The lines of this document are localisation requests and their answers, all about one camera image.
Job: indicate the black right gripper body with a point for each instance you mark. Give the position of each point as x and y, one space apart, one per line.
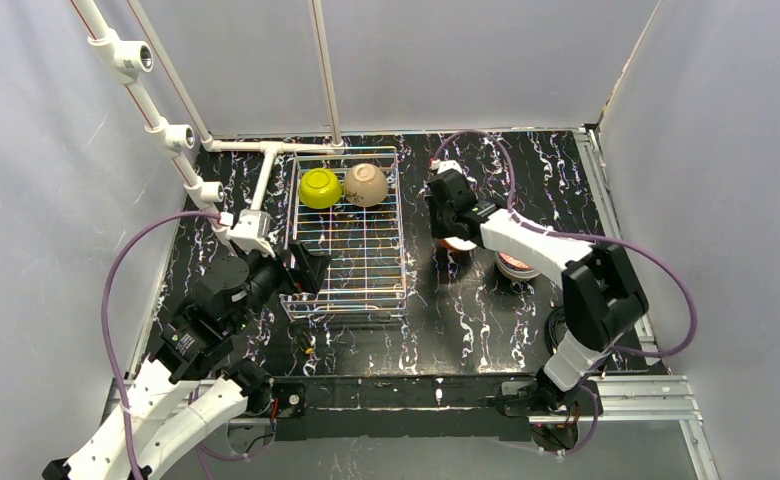
444 196

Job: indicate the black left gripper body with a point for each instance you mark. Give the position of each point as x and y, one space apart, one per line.
300 270

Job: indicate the white ceramic bowl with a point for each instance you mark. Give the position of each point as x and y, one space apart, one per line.
456 244

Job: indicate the yellow-green plastic bowl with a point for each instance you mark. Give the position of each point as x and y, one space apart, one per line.
319 188

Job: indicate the white striped bottom bowl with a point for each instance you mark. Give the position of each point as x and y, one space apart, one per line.
517 278

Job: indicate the beige ceramic bowl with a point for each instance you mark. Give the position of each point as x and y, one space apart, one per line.
365 185

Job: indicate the red patterned bowl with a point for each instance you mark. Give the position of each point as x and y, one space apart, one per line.
508 263

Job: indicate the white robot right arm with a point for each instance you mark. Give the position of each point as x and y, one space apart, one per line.
602 296

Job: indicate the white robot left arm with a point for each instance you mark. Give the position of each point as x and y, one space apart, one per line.
144 435

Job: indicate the black yellow screwdriver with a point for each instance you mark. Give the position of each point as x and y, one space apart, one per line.
301 338

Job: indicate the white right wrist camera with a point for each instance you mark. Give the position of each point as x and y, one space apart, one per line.
440 166

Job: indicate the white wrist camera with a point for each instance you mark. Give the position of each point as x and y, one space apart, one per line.
440 166
248 232

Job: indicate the white wire dish rack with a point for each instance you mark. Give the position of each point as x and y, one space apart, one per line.
366 278

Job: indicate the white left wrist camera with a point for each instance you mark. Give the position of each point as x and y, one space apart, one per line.
248 232

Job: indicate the aluminium base frame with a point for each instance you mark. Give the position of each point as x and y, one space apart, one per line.
396 406

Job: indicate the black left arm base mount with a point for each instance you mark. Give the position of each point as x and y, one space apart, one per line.
258 427

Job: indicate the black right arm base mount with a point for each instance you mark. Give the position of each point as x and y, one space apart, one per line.
527 399

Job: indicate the white pvc pipe frame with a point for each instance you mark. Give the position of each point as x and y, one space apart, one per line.
129 60

